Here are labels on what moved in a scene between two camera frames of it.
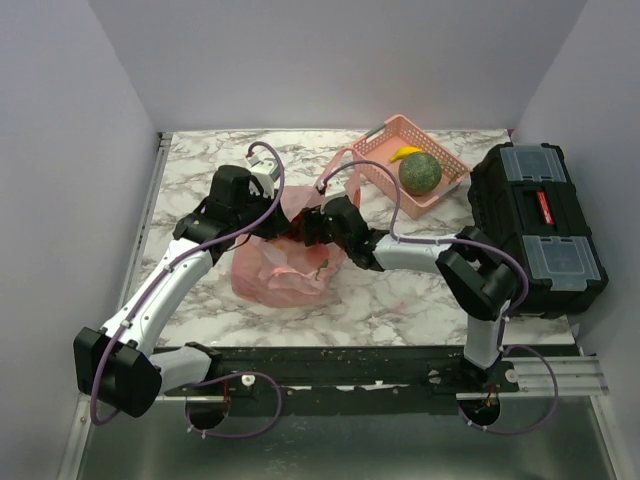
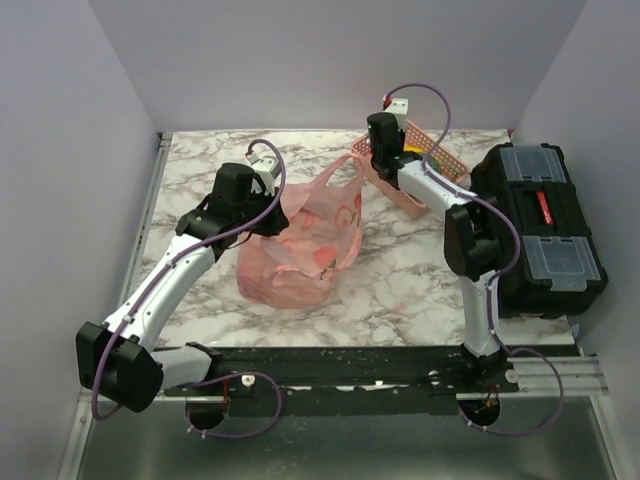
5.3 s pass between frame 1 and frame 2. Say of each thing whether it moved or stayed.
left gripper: stayed
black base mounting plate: stayed
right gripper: moved
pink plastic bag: stayed
